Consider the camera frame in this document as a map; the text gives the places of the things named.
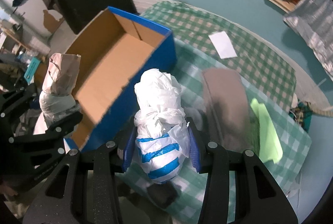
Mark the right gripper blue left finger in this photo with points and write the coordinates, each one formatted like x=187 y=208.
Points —
x=129 y=146

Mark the silver foil curtain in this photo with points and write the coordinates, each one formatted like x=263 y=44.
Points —
x=312 y=21

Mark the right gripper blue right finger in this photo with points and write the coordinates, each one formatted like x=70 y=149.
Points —
x=194 y=150

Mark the light green cloth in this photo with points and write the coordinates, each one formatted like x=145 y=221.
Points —
x=270 y=148

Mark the patterned white sock bundle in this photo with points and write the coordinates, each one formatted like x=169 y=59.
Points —
x=56 y=99

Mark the grey fleece mitten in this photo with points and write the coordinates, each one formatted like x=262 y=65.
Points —
x=227 y=109

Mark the green checkered tablecloth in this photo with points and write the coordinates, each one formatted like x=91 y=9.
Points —
x=252 y=192

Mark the white paper sheet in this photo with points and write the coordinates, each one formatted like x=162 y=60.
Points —
x=223 y=45

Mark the black sock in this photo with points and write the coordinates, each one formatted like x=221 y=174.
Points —
x=163 y=195

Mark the white blue striped plastic bundle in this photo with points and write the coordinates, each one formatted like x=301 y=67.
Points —
x=162 y=141

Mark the wooden window ledge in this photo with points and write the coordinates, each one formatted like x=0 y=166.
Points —
x=283 y=5

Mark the teal book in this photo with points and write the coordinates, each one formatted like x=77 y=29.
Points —
x=31 y=70

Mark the blue cardboard box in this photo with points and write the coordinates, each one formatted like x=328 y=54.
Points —
x=116 y=47

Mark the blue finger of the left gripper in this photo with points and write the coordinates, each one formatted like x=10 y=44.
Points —
x=63 y=127

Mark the green beige checkered blanket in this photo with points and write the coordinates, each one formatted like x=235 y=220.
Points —
x=254 y=61

